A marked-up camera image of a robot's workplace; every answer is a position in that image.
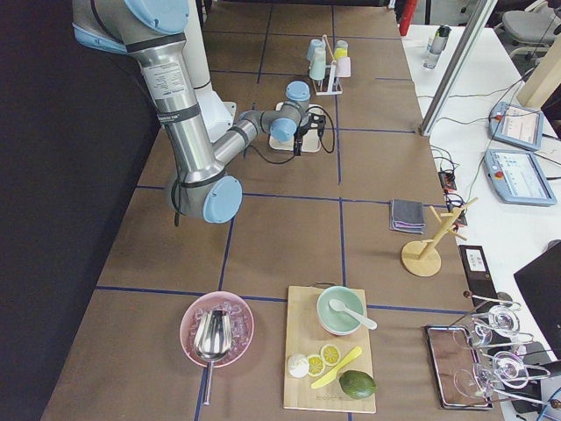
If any wooden rack rod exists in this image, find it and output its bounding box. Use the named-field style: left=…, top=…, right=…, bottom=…
left=322, top=34, right=337, bottom=73

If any yellow cup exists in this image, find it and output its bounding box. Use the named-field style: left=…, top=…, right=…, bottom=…
left=334, top=47, right=348, bottom=61

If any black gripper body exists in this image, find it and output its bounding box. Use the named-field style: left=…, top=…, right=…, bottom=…
left=295, top=112, right=326, bottom=141

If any yellow plastic knife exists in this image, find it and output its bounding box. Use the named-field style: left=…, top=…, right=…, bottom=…
left=310, top=346, right=363, bottom=389

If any teach pendant tablet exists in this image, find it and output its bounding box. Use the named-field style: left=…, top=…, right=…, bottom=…
left=489, top=102, right=544, bottom=152
left=484, top=149, right=557, bottom=206

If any black glass tray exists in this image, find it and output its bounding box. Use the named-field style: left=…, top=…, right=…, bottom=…
left=424, top=325, right=493, bottom=410

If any cream cup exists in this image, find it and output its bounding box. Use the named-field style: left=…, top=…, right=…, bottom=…
left=312, top=46, right=326, bottom=62

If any light blue cup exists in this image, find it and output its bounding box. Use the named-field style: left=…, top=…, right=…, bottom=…
left=307, top=39, right=323, bottom=61

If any wooden mug tree stand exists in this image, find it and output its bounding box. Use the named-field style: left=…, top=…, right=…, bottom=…
left=401, top=197, right=478, bottom=277

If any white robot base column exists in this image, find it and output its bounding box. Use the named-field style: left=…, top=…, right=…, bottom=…
left=182, top=0, right=237, bottom=143

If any green cup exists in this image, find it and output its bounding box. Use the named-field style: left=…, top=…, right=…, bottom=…
left=309, top=60, right=326, bottom=82

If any far teach pendant tablet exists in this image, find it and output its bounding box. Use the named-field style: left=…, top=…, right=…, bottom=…
left=489, top=102, right=544, bottom=152

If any clear water bottle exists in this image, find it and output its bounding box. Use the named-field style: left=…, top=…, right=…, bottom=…
left=423, top=25, right=451, bottom=69

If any folded grey cloth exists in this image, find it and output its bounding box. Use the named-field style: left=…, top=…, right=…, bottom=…
left=389, top=199, right=425, bottom=234

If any white wire cup rack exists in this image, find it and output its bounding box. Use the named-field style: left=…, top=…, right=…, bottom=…
left=311, top=61, right=343, bottom=96

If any lemon slice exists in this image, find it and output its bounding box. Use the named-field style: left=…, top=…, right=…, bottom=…
left=319, top=344, right=341, bottom=367
left=306, top=353, right=325, bottom=377

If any cream rabbit tray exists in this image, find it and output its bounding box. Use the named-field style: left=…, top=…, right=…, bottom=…
left=268, top=103, right=325, bottom=153

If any green avocado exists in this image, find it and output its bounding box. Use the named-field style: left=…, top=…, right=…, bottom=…
left=338, top=370, right=378, bottom=399

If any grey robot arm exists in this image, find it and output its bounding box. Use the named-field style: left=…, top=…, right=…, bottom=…
left=72, top=1, right=325, bottom=224

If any green bowl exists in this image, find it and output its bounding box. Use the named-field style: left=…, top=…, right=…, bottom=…
left=316, top=285, right=366, bottom=337

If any near teach pendant tablet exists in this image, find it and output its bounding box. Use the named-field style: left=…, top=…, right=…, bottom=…
left=484, top=149, right=557, bottom=206

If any white spoon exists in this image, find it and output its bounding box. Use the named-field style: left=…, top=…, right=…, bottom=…
left=329, top=298, right=378, bottom=330

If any pink ice bowl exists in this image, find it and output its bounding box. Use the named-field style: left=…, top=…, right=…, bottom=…
left=180, top=291, right=254, bottom=367

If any aluminium frame post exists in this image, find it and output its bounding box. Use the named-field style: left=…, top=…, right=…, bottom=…
left=419, top=0, right=497, bottom=136

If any wooden cutting board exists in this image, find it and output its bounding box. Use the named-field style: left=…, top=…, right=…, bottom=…
left=284, top=286, right=377, bottom=414

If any metal ice scoop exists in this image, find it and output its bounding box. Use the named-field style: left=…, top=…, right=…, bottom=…
left=194, top=310, right=232, bottom=405

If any pink cup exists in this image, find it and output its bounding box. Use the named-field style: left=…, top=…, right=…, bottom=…
left=336, top=56, right=352, bottom=78

